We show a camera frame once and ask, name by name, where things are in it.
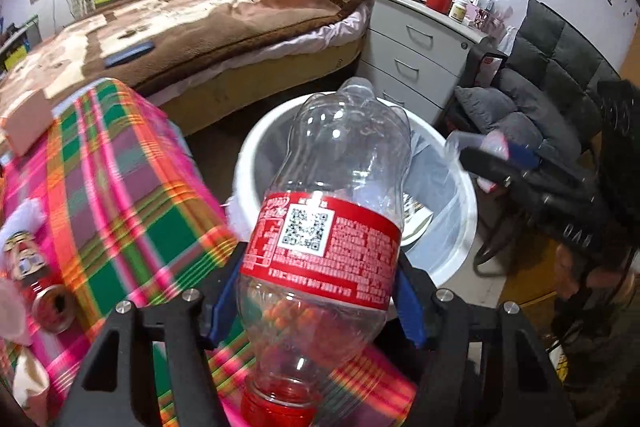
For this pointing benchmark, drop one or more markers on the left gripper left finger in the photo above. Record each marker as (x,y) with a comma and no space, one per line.
(116,386)

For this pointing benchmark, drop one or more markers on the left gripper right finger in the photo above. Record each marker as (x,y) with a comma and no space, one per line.
(481,366)

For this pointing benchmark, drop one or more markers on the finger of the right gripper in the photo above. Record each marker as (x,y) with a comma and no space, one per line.
(544,162)
(517,181)

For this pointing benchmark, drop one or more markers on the red drink can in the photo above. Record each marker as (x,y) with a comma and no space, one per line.
(49,303)

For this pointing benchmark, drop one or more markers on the clear plastic bottle red label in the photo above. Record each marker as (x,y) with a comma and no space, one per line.
(319,269)

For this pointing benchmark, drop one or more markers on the clear plastic cup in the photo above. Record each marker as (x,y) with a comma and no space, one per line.
(493,143)

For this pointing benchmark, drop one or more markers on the beige paper bag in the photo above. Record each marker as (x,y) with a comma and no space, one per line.
(31,386)

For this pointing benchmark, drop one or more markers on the white yogurt cup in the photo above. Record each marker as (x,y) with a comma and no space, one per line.
(13,315)

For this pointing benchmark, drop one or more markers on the person's right hand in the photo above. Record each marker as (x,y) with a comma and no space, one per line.
(616,284)

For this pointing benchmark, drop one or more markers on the grey padded chair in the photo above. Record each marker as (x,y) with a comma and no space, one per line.
(544,95)

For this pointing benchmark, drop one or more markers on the grey drawer nightstand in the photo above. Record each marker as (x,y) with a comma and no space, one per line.
(415,56)

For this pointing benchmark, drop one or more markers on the plaid pink green tablecloth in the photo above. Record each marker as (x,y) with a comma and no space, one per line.
(129,217)

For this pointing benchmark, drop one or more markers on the orange white small box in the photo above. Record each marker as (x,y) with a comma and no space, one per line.
(25,120)

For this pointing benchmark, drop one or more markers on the black phone on bed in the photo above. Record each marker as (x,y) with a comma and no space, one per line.
(128,55)

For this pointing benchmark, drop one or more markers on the bed with brown blanket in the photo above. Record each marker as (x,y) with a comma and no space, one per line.
(211,57)

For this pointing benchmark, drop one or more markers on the cluttered shelf desk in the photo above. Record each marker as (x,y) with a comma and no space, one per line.
(19,43)

